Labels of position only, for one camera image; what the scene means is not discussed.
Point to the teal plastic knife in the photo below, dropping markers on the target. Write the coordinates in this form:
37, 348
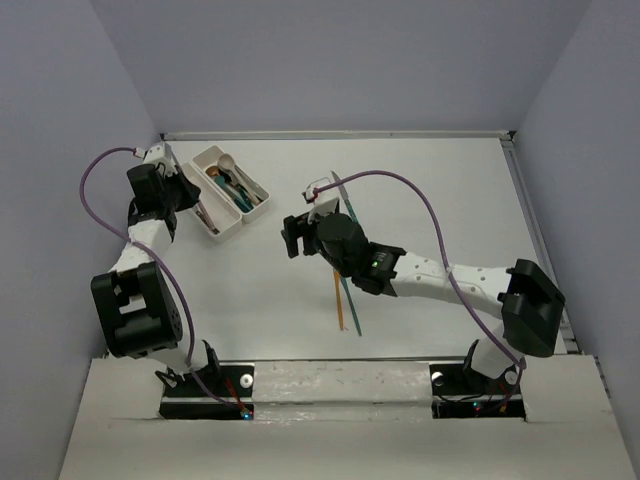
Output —
352, 307

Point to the orange plastic knife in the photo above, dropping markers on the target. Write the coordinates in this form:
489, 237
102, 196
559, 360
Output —
339, 307

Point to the steel spoon teal handle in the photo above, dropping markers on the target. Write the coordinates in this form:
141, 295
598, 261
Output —
233, 179

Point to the aluminium rail edge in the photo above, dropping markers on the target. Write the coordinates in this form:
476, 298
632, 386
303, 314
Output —
565, 330
334, 135

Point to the steel knife dark handle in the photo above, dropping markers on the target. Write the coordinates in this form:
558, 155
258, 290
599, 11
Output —
206, 219

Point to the teal plastic spoon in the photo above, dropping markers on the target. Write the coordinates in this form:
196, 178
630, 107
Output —
235, 192

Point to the beige plastic spoon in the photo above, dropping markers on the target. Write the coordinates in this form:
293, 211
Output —
226, 162

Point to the white container left compartment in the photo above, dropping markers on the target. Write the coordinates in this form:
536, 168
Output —
225, 217

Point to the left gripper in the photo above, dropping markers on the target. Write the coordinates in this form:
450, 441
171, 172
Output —
190, 194

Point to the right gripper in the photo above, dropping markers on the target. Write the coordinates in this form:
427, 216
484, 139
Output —
297, 226

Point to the black spoon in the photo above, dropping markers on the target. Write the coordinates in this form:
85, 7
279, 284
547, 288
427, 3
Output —
252, 195

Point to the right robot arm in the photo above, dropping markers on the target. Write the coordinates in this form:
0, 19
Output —
527, 303

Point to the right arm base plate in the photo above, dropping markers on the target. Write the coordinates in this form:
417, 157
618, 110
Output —
460, 393

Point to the steel knife teal handle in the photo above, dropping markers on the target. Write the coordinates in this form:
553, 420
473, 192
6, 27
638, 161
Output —
345, 197

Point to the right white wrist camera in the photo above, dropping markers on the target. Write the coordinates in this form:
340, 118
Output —
322, 203

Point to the white front cover board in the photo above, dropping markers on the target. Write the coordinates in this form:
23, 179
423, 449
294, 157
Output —
114, 437

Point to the aluminium rail right edge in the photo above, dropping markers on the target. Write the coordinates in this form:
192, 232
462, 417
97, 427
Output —
565, 330

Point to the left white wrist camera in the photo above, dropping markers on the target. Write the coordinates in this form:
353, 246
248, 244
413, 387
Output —
159, 154

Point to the steel knife pink handle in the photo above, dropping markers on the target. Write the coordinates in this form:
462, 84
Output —
211, 208

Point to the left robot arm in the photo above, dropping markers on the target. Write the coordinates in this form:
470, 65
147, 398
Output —
137, 301

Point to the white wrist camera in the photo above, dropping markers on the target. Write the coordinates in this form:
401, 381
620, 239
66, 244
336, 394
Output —
159, 154
322, 203

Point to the aluminium rail back edge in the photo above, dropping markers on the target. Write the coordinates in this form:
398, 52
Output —
334, 135

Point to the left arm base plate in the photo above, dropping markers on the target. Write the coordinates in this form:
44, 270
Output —
229, 396

